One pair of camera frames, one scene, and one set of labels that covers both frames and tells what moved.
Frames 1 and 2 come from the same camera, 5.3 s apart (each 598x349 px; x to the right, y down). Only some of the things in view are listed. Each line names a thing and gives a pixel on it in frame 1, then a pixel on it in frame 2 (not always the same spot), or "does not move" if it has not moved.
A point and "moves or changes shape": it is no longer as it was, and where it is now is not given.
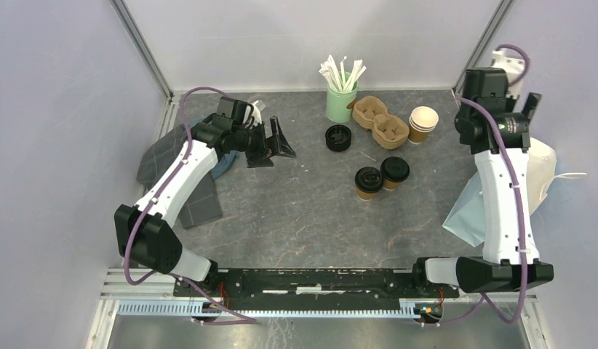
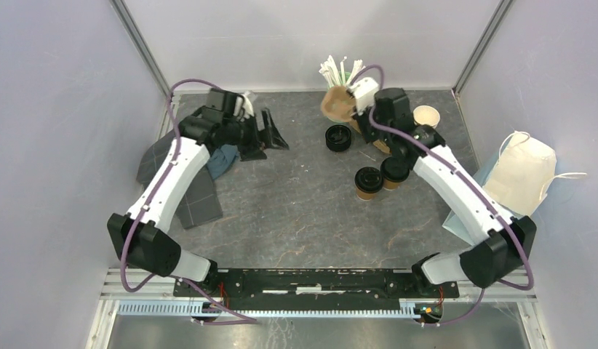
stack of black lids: x=338 y=138 does not move
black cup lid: x=368 y=179 does not move
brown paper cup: x=368 y=180 does not move
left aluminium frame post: x=141 y=47 does not move
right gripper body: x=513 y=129 to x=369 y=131
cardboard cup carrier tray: x=388 y=131 moves or changes shape
